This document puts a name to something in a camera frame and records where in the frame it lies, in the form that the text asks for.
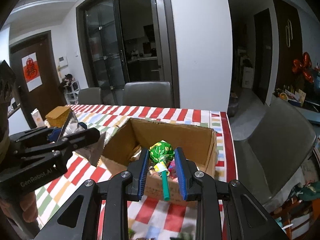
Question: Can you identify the red balloon decoration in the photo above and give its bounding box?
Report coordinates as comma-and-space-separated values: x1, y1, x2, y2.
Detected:
292, 52, 314, 83

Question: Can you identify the colourful checked tablecloth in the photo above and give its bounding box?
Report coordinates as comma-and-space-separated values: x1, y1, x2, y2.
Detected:
35, 105, 238, 239

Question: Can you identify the red wooden chair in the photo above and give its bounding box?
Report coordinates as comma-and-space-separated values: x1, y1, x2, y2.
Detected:
271, 197, 319, 239

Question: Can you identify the white orange milk carton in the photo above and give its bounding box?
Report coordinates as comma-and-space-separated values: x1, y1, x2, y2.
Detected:
31, 108, 46, 127

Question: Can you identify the grey chair right side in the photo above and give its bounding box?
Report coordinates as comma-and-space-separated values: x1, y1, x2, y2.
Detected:
234, 98, 316, 204

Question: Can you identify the glass sliding door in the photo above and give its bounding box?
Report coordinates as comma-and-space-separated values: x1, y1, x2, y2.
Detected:
76, 0, 180, 107

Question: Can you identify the grey chair far middle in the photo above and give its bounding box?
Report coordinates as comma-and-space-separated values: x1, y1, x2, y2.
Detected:
123, 81, 174, 108

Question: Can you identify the silver foil snack packet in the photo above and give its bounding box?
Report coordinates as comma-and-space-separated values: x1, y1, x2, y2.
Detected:
59, 110, 106, 167

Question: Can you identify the grey chair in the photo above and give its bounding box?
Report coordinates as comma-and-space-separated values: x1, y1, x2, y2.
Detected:
123, 81, 174, 108
234, 98, 316, 204
78, 87, 103, 105

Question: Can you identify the white red snack packet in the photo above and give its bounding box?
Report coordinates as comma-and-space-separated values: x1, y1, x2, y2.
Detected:
168, 159, 178, 182

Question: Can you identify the dark brown entrance door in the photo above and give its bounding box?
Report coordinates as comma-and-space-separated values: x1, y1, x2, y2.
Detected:
9, 31, 66, 128

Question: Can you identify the red fu door poster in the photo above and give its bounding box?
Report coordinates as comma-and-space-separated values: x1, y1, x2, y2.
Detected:
21, 52, 42, 92

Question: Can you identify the brown cardboard box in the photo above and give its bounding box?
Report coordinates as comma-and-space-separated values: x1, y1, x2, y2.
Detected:
100, 118, 217, 200

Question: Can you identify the grey chair far left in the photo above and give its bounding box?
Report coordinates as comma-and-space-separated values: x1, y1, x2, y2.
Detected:
78, 87, 103, 105

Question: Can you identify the woven brown basket box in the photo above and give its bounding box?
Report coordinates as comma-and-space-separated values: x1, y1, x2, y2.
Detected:
46, 106, 71, 128

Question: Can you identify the green lollipop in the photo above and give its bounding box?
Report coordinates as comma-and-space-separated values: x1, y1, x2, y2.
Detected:
149, 140, 174, 201

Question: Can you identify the person's left hand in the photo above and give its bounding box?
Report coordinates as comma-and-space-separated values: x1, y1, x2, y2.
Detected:
1, 192, 39, 223

